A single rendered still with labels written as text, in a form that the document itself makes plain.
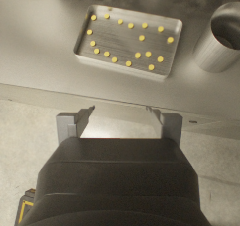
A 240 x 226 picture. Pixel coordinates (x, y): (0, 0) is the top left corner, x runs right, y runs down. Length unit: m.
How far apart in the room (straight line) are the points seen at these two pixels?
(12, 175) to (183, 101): 1.32
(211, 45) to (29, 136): 1.28
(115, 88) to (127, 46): 0.09
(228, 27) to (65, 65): 0.33
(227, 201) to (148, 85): 1.06
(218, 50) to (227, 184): 1.05
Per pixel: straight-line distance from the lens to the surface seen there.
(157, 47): 0.37
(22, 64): 0.45
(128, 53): 0.36
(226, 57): 0.31
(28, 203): 1.03
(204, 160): 1.20
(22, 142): 1.42
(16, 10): 0.54
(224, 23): 0.38
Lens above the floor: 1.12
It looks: 78 degrees down
